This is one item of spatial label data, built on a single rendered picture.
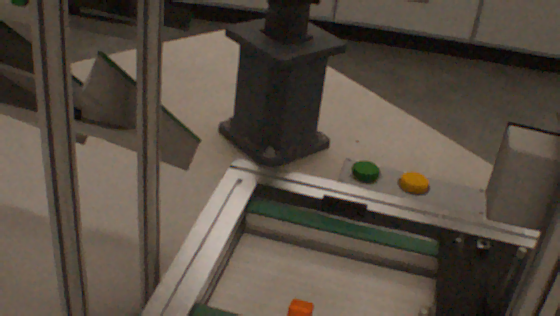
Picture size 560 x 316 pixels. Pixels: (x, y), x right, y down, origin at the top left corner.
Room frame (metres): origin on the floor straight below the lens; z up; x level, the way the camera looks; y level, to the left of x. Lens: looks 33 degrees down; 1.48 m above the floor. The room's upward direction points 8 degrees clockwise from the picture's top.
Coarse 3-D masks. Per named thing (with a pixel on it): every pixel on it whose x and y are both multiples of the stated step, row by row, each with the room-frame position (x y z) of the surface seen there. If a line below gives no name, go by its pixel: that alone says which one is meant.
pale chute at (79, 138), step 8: (0, 80) 0.61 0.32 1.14; (8, 80) 0.62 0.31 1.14; (0, 88) 0.61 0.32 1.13; (8, 88) 0.62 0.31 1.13; (16, 88) 0.63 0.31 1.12; (24, 88) 0.64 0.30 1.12; (0, 96) 0.61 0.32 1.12; (8, 96) 0.62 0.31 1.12; (16, 96) 0.63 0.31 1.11; (24, 96) 0.64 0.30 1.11; (32, 96) 0.65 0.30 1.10; (32, 104) 0.65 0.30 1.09; (24, 120) 0.74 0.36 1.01; (80, 136) 0.73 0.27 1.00
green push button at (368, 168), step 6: (360, 162) 0.80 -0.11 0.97; (366, 162) 0.81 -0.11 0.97; (354, 168) 0.79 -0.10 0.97; (360, 168) 0.79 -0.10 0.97; (366, 168) 0.79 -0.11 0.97; (372, 168) 0.79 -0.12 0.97; (378, 168) 0.79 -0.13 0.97; (354, 174) 0.78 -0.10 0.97; (360, 174) 0.78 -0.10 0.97; (366, 174) 0.78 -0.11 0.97; (372, 174) 0.78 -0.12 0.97; (378, 174) 0.78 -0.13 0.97; (366, 180) 0.77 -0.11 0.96; (372, 180) 0.78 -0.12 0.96
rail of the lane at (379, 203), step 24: (240, 168) 0.77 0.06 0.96; (264, 168) 0.78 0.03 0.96; (264, 192) 0.74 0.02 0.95; (288, 192) 0.73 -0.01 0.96; (312, 192) 0.73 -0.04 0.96; (336, 192) 0.75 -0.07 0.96; (360, 192) 0.75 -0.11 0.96; (336, 216) 0.73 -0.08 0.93; (360, 216) 0.70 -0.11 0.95; (384, 216) 0.71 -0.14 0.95; (408, 216) 0.71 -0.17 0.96; (432, 216) 0.72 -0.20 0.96; (456, 216) 0.72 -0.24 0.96; (480, 216) 0.73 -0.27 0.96; (432, 240) 0.70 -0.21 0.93; (504, 240) 0.68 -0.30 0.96; (528, 240) 0.69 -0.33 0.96
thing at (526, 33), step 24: (480, 0) 3.63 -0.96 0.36; (504, 0) 3.59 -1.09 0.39; (528, 0) 3.59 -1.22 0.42; (552, 0) 3.58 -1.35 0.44; (480, 24) 3.59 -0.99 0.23; (504, 24) 3.59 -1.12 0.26; (528, 24) 3.59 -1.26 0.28; (552, 24) 3.58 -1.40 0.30; (480, 48) 3.62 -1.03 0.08; (504, 48) 3.60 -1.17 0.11; (528, 48) 3.58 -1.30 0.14; (552, 48) 3.58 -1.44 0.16; (552, 72) 3.61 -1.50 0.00
